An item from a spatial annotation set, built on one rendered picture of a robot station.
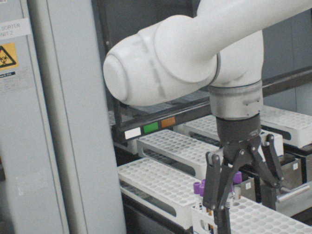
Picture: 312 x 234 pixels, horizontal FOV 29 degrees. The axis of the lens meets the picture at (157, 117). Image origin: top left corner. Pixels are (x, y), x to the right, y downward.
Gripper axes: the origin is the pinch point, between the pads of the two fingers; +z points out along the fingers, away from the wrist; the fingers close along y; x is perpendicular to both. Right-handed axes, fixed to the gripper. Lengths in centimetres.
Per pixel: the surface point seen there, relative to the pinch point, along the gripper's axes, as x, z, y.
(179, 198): 17.2, 0.1, -3.1
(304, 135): 27, 2, 43
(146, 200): 31.2, 5.0, -2.8
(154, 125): 29.9, -12.0, 1.0
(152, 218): 24.1, 5.9, -6.0
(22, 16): 33, -40, -23
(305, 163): 23.7, 7.4, 38.9
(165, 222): 19.2, 5.1, -5.8
